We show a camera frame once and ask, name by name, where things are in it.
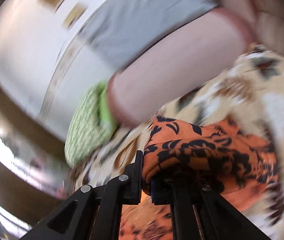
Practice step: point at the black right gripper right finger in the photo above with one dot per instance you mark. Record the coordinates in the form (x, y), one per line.
(201, 214)

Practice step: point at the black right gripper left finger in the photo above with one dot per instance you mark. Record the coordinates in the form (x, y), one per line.
(93, 212)

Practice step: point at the orange black floral garment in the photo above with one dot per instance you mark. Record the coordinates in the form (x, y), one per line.
(242, 165)

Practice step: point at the green patterned pillow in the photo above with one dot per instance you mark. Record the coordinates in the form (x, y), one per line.
(91, 126)

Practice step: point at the pink bolster cushion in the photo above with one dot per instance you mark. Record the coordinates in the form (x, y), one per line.
(180, 62)

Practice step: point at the beige leaf-print fleece blanket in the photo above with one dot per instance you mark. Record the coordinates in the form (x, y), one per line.
(251, 91)

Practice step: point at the grey bed sheet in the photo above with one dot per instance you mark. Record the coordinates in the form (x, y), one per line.
(120, 31)

